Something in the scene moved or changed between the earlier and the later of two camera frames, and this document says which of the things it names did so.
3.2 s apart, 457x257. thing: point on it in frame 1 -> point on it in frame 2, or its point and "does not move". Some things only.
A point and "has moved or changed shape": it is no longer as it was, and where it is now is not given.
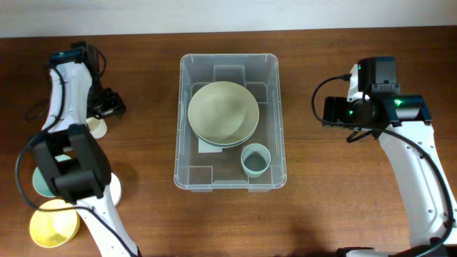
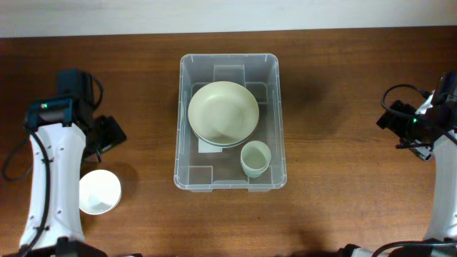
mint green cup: (255, 170) does not move
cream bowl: (223, 113) does not move
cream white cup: (97, 127) has moved or changed shape
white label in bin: (203, 147) does not move
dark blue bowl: (228, 145) does not move
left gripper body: (106, 101) -> (108, 134)
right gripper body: (341, 111) -> (396, 123)
